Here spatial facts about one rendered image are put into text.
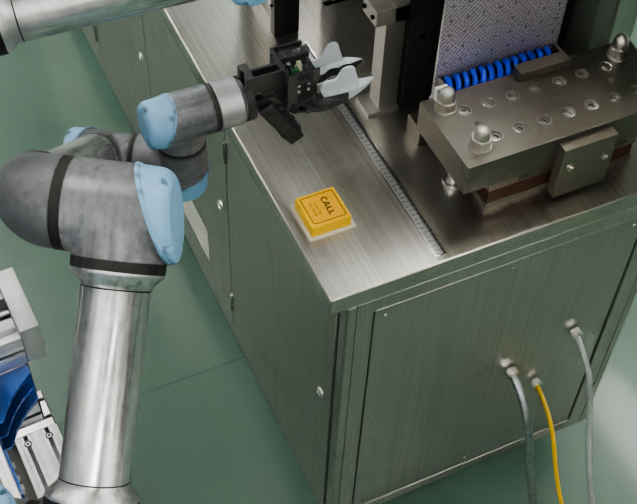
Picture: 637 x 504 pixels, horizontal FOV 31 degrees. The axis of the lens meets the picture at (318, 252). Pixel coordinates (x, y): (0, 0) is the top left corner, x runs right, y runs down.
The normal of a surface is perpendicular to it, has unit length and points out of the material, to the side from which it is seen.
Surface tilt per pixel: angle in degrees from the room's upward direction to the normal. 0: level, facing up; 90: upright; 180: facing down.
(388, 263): 0
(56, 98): 0
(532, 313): 90
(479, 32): 90
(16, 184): 39
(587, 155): 90
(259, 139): 0
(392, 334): 90
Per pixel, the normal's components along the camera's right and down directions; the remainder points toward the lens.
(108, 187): 0.00, -0.41
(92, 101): 0.03, -0.62
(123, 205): -0.05, -0.08
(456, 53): 0.42, 0.72
